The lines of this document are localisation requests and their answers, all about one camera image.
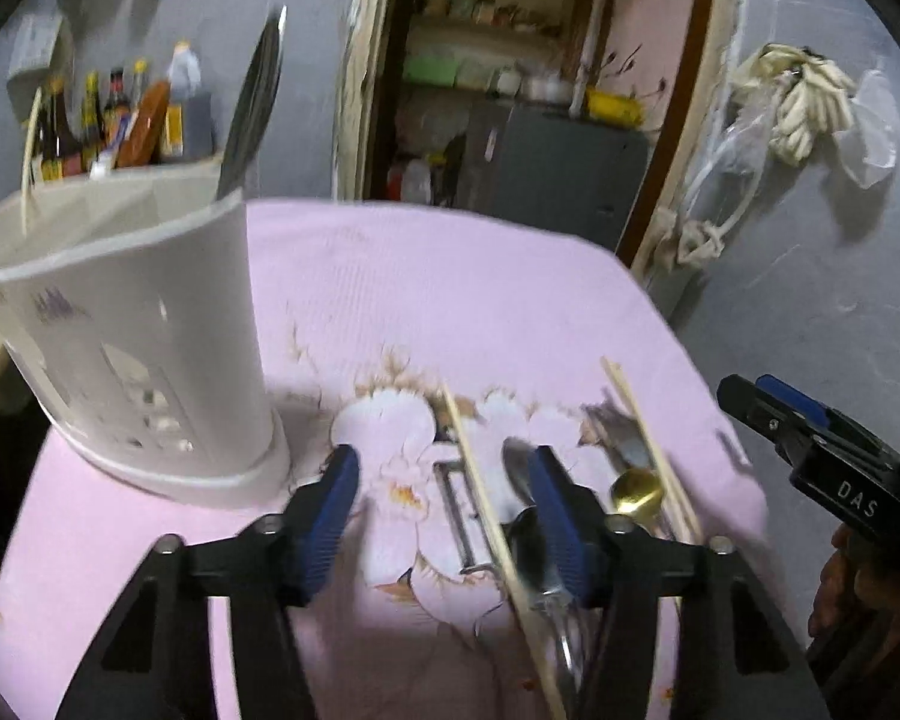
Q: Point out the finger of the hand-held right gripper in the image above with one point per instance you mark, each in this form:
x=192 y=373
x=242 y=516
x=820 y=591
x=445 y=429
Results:
x=750 y=405
x=795 y=399

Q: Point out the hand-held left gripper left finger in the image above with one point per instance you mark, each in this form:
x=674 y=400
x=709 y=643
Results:
x=330 y=517

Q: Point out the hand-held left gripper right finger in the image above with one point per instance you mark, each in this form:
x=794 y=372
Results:
x=562 y=532

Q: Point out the wooden chopstick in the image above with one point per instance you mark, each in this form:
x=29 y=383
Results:
x=487 y=495
x=640 y=427
x=30 y=165

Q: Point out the steel fork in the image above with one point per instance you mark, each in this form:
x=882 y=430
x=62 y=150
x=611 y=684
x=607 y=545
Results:
x=621 y=439

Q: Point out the steel peeler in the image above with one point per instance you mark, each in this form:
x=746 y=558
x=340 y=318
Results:
x=448 y=510

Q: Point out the white plastic utensil holder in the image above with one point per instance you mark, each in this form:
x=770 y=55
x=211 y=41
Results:
x=157 y=277

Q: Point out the person's right hand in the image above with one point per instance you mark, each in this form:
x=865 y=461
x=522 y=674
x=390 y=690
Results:
x=844 y=585

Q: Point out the gold spoon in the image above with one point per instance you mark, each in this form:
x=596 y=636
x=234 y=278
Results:
x=636 y=493

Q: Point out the pink floral tablecloth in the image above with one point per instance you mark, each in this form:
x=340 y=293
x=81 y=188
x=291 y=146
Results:
x=435 y=300

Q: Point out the long clear plastic bag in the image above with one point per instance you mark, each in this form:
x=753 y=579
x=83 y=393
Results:
x=727 y=157

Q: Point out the white work gloves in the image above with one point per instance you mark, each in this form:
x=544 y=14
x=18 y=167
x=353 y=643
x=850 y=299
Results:
x=795 y=112

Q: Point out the grey cabinet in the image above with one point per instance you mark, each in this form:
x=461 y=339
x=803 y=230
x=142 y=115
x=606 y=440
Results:
x=555 y=172

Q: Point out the yellow bowl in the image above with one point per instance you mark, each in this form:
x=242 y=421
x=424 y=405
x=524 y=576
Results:
x=613 y=106

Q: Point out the white plastic container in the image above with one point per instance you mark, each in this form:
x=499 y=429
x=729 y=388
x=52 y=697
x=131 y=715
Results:
x=416 y=184

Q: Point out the steel ladle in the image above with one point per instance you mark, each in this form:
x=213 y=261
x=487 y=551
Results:
x=251 y=105

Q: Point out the large dark sauce jug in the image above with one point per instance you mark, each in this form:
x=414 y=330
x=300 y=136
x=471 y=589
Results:
x=189 y=112

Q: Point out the brown sauce packet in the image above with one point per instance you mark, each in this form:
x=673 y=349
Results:
x=144 y=127

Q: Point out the white blue seasoning pouch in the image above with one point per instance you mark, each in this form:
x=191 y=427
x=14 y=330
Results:
x=120 y=136

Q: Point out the green box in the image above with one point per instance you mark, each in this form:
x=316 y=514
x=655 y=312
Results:
x=429 y=69

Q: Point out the dark sauce bottle red cap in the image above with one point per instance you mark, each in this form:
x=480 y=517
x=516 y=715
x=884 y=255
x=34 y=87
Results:
x=116 y=109

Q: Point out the wooden shelf unit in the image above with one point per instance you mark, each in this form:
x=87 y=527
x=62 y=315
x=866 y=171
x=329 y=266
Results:
x=480 y=26

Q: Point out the dark sauce bottle yellow cap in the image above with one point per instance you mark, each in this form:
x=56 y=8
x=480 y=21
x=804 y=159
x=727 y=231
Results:
x=90 y=116

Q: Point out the dark sauce bottle brown cap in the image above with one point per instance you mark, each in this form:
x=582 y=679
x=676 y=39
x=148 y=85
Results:
x=56 y=127

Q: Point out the slim bottle yellow cap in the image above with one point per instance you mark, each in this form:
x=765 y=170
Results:
x=139 y=79

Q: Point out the white paper packet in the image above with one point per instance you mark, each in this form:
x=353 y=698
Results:
x=34 y=45

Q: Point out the wooden door frame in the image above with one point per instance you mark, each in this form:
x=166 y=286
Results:
x=356 y=90

